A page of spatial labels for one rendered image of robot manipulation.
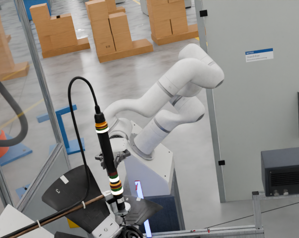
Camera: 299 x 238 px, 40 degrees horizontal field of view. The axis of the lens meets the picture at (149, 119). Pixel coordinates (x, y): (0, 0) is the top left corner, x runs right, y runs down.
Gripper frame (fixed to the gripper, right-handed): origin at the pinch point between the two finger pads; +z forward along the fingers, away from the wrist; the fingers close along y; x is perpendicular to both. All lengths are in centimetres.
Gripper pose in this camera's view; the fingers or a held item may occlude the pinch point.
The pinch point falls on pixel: (110, 162)
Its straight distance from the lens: 149.9
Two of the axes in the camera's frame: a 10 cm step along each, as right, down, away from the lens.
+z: -0.9, 4.0, -9.1
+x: -1.7, -9.1, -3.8
